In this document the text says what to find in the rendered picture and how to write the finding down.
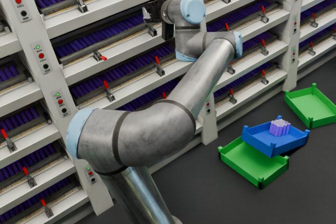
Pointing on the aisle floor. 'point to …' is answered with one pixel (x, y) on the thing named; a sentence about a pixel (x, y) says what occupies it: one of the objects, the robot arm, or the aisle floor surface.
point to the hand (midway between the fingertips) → (147, 18)
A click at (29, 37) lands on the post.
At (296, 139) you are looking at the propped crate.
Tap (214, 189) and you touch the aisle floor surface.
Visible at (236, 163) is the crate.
